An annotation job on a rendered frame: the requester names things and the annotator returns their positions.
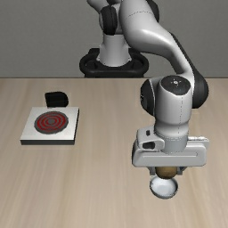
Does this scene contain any brown kiwi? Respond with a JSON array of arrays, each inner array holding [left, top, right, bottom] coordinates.
[[155, 167, 178, 181]]

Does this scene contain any black stove knob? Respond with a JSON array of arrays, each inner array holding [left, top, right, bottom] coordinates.
[[45, 91, 70, 109]]

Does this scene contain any white stove plate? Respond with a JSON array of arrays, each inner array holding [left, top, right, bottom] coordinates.
[[20, 106, 80, 146]]

